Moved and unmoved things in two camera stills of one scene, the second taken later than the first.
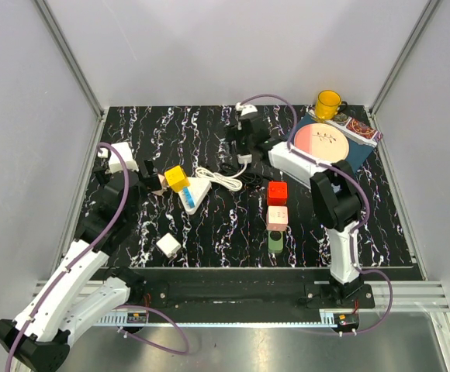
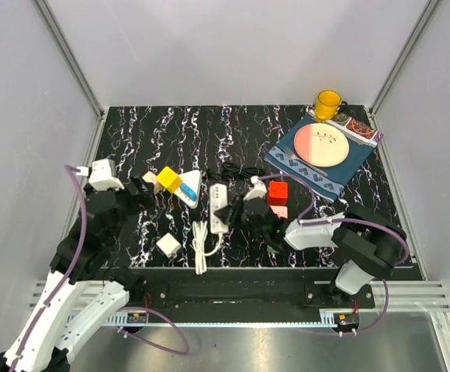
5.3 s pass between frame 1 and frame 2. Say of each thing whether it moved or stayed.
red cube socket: stayed
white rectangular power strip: moved
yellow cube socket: moved
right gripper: moved
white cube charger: stayed
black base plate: stayed
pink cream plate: stayed
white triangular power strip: moved
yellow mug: stayed
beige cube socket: moved
